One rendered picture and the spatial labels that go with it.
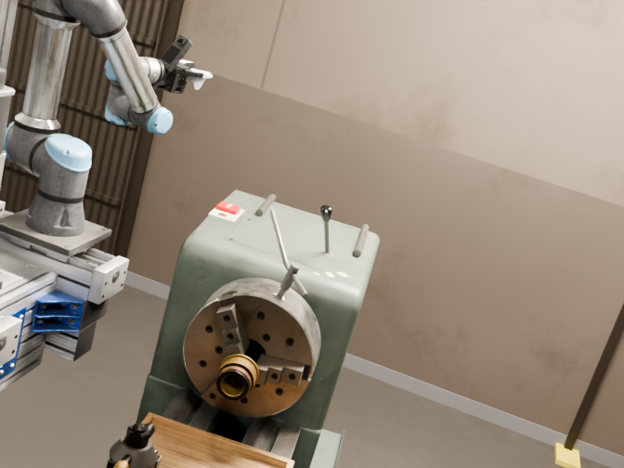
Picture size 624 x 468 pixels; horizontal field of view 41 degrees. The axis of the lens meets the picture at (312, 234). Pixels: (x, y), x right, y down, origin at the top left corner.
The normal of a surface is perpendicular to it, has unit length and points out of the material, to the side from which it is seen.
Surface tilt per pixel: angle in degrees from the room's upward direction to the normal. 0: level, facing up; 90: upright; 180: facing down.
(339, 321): 90
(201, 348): 90
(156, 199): 90
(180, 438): 0
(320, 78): 90
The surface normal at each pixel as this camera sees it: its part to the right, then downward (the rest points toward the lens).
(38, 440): 0.27, -0.92
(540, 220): -0.26, 0.23
